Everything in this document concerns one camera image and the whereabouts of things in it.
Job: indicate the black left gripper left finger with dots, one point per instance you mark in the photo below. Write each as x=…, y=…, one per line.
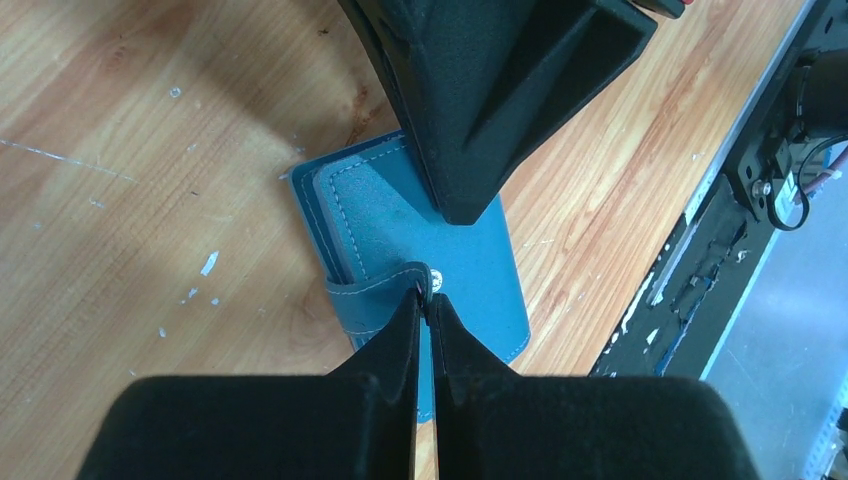
x=356, y=422

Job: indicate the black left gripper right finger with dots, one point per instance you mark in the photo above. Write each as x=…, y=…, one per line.
x=494, y=423

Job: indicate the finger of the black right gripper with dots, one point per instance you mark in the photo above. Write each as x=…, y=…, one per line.
x=478, y=86

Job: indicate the blue leather card holder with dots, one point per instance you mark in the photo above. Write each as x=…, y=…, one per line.
x=377, y=235

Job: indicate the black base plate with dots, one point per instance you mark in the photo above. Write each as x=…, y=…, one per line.
x=759, y=185

